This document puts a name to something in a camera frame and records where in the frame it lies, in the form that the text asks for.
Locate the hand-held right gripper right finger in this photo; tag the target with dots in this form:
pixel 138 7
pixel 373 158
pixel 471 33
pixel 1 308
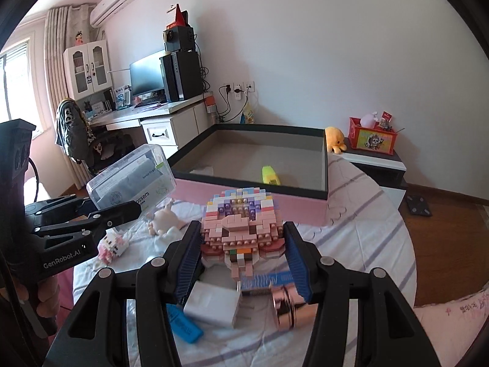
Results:
pixel 296 263

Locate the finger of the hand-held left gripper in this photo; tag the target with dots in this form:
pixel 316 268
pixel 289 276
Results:
pixel 57 203
pixel 114 214

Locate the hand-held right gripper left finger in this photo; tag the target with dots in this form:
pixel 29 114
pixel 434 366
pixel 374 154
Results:
pixel 187 260

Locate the small pink block cat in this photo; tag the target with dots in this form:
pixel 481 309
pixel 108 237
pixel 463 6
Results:
pixel 110 246

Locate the clear plastic box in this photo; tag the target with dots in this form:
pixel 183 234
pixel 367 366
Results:
pixel 130 176

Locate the white pig figurine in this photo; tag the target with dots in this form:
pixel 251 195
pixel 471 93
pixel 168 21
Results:
pixel 166 218

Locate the shiny metallic round container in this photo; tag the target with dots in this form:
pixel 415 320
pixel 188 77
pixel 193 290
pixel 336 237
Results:
pixel 284 309

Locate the pink box with dark rim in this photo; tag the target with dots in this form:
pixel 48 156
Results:
pixel 301 208

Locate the pink building block figure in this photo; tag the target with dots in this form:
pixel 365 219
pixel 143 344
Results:
pixel 237 229

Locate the person's left hand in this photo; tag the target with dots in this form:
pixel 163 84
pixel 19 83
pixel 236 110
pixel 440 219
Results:
pixel 47 294

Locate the small blue box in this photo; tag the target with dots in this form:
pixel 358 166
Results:
pixel 263 281

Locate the white charger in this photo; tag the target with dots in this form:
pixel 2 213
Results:
pixel 210 302

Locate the blue highlighter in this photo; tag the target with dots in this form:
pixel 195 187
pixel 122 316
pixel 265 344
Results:
pixel 183 323

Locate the black office chair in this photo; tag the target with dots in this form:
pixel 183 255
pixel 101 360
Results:
pixel 110 149

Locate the dark printed jacket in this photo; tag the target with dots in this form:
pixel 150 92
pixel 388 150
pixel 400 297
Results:
pixel 70 130

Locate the yellow highlighter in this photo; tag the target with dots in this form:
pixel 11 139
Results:
pixel 270 176

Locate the white desk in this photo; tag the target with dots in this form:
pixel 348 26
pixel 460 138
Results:
pixel 160 116

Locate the dark keyboard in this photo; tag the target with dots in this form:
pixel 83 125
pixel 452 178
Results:
pixel 147 102

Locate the blue and white carton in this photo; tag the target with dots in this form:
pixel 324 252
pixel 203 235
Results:
pixel 120 97

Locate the yellow octopus plush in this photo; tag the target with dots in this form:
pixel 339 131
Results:
pixel 334 139

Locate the window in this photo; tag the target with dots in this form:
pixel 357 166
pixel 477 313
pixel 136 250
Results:
pixel 15 80

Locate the black and white nightstand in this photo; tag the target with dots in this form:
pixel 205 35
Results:
pixel 382 164

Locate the black floor scale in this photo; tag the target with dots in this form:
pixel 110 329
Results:
pixel 418 205

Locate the white hutch cabinet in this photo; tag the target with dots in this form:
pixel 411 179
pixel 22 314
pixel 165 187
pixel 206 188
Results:
pixel 88 68

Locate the black monitor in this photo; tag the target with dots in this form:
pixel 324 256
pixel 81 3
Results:
pixel 147 72

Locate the red storage box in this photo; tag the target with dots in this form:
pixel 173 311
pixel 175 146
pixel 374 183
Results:
pixel 372 139

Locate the orange bottle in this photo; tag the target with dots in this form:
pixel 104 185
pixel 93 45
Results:
pixel 209 103

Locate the black computer tower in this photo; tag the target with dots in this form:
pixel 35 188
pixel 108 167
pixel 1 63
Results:
pixel 183 76

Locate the colourful snack bag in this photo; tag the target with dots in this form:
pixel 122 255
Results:
pixel 248 114

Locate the pink quilt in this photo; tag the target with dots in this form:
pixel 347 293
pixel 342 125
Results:
pixel 450 309

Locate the pink plush toy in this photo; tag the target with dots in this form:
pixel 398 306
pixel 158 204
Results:
pixel 369 119

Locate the small doll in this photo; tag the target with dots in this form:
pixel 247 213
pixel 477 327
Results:
pixel 80 38

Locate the small red tag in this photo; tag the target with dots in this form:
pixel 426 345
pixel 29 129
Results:
pixel 387 115

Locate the black speaker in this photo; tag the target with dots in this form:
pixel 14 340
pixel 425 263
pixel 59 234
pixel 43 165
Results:
pixel 179 40

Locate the white air conditioner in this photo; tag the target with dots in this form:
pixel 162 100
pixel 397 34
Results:
pixel 112 5

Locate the red cardboard box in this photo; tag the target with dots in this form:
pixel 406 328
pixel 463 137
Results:
pixel 178 17

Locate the white wall socket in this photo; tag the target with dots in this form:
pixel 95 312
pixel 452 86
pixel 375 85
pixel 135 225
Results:
pixel 227 86
pixel 237 87
pixel 249 85

